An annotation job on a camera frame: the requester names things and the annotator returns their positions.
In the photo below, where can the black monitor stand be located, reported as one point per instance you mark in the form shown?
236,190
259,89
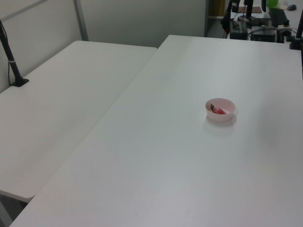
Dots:
248,14

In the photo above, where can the red strawberry with green leaves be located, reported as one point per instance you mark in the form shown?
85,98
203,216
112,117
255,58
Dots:
218,111

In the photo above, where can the black electronics box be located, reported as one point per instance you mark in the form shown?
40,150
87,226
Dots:
264,35
238,32

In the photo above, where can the pink plastic bowl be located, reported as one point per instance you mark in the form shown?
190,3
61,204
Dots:
221,117

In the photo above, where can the green round object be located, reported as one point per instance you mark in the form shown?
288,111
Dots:
272,2

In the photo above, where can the grey partition frame post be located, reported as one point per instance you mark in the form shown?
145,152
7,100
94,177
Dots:
81,21

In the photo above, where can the black keyboard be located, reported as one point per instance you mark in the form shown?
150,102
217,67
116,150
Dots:
278,16

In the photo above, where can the black camera pole with clamp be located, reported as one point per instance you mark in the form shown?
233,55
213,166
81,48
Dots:
10,59
298,30

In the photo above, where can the dark computer mouse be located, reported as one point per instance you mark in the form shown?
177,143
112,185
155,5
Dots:
291,7

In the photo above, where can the grey partition frame rail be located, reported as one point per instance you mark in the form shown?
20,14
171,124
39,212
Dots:
21,10

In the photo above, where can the brown board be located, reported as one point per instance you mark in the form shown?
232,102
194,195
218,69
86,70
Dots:
256,9

